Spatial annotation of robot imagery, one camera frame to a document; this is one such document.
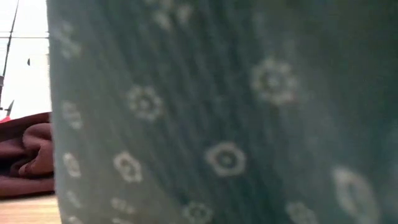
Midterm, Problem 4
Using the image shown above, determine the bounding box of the teal flower-print cloth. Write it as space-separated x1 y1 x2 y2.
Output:
45 0 398 224

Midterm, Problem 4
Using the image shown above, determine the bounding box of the maroon cloth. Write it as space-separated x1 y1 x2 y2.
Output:
0 111 56 198

